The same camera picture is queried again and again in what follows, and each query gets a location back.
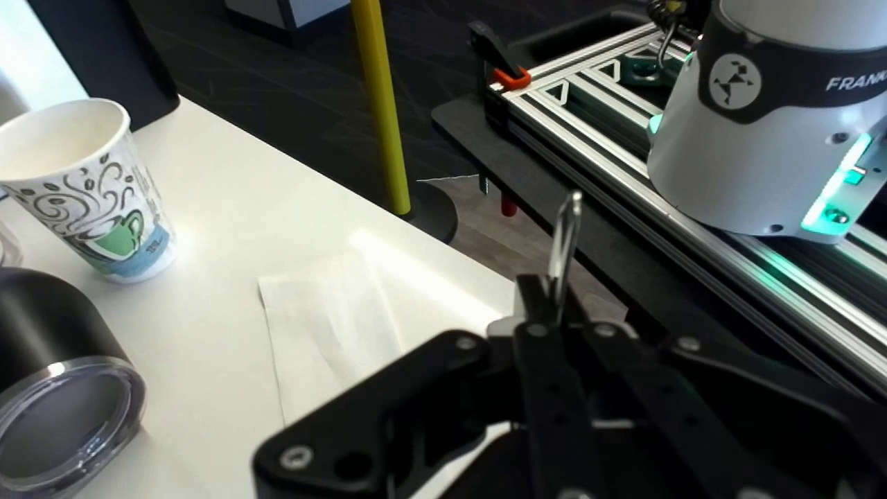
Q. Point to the yellow pole with black base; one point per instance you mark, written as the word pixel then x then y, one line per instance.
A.
pixel 377 92

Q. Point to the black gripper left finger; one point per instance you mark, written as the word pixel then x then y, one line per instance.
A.
pixel 370 416

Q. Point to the aluminium profile frame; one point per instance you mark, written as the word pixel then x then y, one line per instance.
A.
pixel 592 139

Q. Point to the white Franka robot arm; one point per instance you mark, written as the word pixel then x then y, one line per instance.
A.
pixel 748 155

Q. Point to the single printed paper cup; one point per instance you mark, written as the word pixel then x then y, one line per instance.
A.
pixel 93 197

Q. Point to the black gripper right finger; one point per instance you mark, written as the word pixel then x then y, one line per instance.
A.
pixel 703 416

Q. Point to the black tall panel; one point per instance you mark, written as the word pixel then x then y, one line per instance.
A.
pixel 100 44

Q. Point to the grey floor box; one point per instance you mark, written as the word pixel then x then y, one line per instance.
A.
pixel 295 12

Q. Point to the black tumbler with clear lid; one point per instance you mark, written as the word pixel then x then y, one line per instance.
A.
pixel 55 370

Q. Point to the white paper napkin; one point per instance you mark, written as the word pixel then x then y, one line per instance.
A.
pixel 333 323

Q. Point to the green round item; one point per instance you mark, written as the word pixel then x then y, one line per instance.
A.
pixel 642 69

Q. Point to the black clamp with orange grip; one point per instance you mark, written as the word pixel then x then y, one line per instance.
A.
pixel 493 57

